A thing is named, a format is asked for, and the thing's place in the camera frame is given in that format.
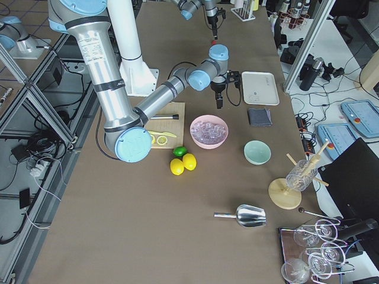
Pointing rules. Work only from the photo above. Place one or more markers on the clear glass on stand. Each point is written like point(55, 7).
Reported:
point(296, 180)

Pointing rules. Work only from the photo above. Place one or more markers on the cream rabbit tray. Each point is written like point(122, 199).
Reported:
point(259, 88)

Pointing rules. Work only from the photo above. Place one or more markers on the lemon half upper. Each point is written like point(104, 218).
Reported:
point(161, 140)

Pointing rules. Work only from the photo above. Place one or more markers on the white cup in rack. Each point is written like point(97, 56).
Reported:
point(238, 4)

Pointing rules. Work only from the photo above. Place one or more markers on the wooden cutting board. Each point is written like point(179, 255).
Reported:
point(169, 125)

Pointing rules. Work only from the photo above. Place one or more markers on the yellow cup in rack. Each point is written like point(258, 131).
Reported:
point(255, 5)

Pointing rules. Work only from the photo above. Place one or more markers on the yellow plastic knife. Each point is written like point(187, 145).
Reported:
point(168, 134)

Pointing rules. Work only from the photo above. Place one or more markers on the grey folded cloth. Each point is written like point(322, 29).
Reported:
point(259, 117)

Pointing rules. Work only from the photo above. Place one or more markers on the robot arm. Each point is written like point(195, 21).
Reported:
point(188, 8)
point(107, 37)

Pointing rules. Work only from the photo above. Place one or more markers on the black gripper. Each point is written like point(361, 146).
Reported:
point(212, 20)
point(217, 87)

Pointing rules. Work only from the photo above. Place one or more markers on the wine glass middle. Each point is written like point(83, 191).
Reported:
point(333, 254)

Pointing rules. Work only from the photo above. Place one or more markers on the wine glass upper right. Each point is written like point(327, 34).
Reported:
point(326, 230)

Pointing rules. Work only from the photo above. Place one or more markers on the steel muddler black tip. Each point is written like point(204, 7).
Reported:
point(165, 117)

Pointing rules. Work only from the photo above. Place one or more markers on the wine glass front right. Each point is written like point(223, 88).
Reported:
point(319, 266)

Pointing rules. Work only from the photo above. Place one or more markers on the yellow lemon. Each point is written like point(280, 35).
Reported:
point(189, 161)
point(176, 167)

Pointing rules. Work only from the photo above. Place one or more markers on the white wire cup rack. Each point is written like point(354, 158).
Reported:
point(245, 13)

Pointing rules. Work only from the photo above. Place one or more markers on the green bowl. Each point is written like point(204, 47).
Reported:
point(257, 152)

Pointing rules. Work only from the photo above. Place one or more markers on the wine glass upper left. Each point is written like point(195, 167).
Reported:
point(306, 236)

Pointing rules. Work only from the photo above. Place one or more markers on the blue teach pendant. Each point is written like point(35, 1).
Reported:
point(363, 115)
point(340, 137)

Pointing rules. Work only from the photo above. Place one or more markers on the blue teach pendant lower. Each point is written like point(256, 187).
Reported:
point(340, 137)

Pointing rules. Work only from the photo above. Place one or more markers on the blue teach pendant upper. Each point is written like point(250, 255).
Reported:
point(363, 115)

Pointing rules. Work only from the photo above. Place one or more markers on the yellow lemon lower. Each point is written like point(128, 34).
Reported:
point(176, 167)

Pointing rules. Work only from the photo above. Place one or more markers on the black glass rack tray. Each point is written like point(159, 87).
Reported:
point(291, 250)

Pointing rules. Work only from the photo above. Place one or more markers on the wine glass front left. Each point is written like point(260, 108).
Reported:
point(295, 271)

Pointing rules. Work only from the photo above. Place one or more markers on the pile of clear ice cubes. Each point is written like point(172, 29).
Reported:
point(208, 133)

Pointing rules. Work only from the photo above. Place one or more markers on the wine glass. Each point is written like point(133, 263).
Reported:
point(333, 254)
point(319, 266)
point(306, 236)
point(295, 271)
point(326, 230)

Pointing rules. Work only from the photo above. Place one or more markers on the pink bowl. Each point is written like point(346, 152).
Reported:
point(213, 119)

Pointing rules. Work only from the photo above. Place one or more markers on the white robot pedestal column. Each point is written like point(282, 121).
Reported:
point(124, 26)

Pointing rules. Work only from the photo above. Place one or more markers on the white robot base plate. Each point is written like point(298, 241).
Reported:
point(139, 82)

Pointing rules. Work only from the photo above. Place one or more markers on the green lime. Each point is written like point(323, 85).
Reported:
point(180, 151)

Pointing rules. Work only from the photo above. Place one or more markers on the yellow lemon upper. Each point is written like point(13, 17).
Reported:
point(189, 161)

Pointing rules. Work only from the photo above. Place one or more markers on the steel ice scoop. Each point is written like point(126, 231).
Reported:
point(247, 216)

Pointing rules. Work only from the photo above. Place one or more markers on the wooden cup stand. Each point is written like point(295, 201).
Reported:
point(285, 197)

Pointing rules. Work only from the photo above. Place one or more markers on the aluminium frame post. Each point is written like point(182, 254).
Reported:
point(314, 30)

